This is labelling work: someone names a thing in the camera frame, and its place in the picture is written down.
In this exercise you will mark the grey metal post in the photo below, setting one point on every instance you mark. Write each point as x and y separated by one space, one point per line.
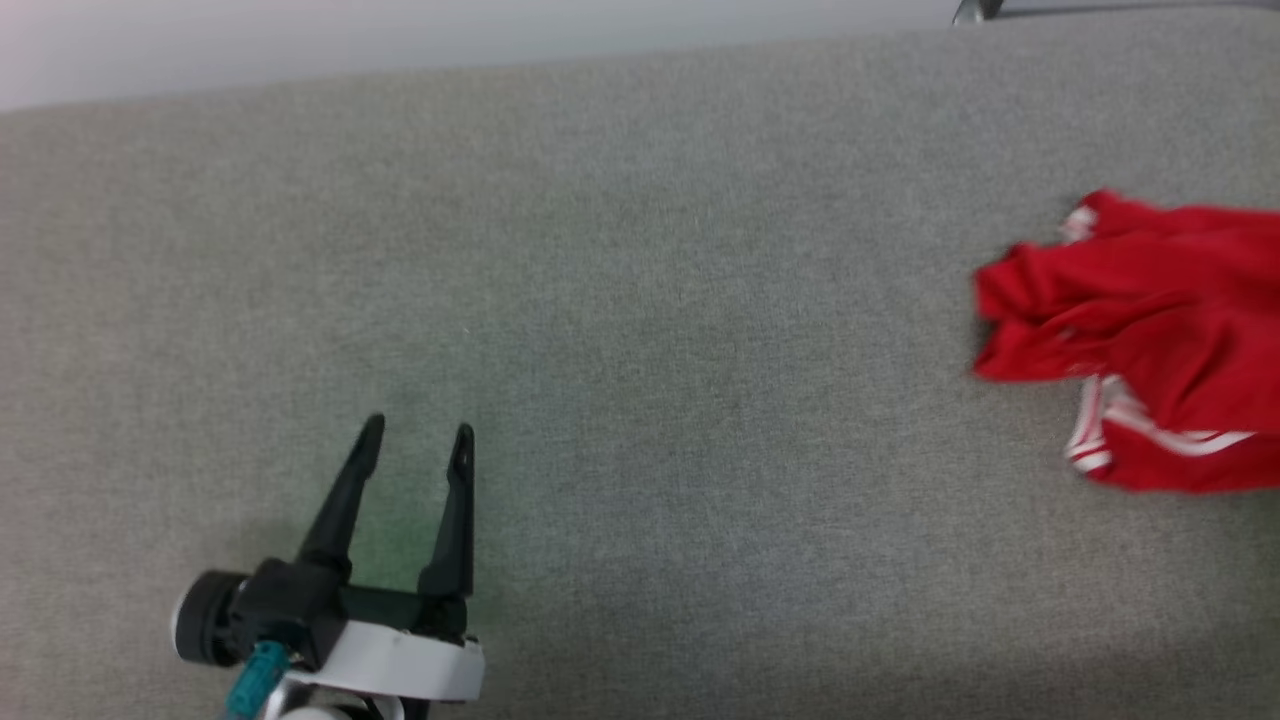
975 10

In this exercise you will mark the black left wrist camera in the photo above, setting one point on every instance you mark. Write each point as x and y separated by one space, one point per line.
270 615

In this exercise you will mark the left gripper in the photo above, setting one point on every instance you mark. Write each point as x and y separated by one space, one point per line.
400 655

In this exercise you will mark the red and white jersey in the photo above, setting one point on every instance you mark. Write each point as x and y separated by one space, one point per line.
1150 330

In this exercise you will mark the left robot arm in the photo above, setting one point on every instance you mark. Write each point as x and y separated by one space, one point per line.
320 708

